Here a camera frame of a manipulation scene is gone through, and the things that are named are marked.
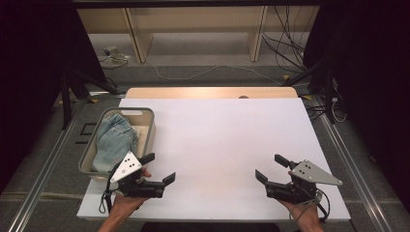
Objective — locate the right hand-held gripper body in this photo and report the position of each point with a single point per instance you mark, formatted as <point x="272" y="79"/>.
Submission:
<point x="309" y="174"/>

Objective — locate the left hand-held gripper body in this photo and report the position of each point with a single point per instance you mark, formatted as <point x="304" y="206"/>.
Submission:
<point x="129" y="167"/>

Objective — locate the beige plastic basket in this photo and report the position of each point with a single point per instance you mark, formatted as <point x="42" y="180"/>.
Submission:
<point x="146" y="129"/>

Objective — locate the light blue denim shorts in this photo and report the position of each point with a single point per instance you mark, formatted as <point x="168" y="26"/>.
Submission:
<point x="112" y="141"/>

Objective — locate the person's left hand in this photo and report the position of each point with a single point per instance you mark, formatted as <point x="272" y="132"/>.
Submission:
<point x="125" y="203"/>

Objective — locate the person's right hand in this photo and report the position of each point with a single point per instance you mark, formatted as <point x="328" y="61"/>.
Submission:
<point x="303" y="212"/>

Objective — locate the white board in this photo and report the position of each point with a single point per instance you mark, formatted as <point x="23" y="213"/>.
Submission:
<point x="209" y="138"/>

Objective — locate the person's dark clothing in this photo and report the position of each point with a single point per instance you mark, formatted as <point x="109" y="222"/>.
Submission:
<point x="209" y="227"/>

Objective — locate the yellow tape marker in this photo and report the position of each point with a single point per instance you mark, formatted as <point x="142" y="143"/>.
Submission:
<point x="307" y="97"/>
<point x="286" y="77"/>
<point x="93" y="101"/>

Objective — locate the black tripod stand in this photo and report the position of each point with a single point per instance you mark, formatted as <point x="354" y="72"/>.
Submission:
<point x="328" y="96"/>
<point x="66" y="103"/>

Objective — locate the wooden table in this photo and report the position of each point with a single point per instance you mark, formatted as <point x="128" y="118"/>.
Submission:
<point x="193" y="92"/>

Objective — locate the grey power adapter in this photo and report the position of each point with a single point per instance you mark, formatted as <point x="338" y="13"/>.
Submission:
<point x="110" y="50"/>

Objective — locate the black curtain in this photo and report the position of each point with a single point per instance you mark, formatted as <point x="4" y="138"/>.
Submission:
<point x="32" y="64"/>
<point x="370" y="64"/>

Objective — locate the aluminium floor rail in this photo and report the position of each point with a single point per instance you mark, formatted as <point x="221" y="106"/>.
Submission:
<point x="40" y="187"/>
<point x="362" y="190"/>

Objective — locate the short aluminium rail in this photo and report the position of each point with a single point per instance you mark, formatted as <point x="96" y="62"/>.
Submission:
<point x="106" y="94"/>

